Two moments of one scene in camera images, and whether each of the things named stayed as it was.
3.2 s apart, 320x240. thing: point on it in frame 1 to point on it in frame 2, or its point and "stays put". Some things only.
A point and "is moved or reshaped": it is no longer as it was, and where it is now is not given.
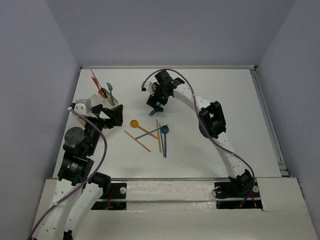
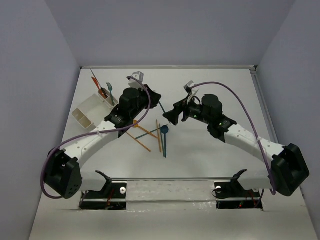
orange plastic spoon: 134,123 stays put
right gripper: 153,99 to 172,115
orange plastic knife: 99,87 stays put
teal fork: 110,87 stays put
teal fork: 152,112 is moved or reshaped
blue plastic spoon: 165,129 stays put
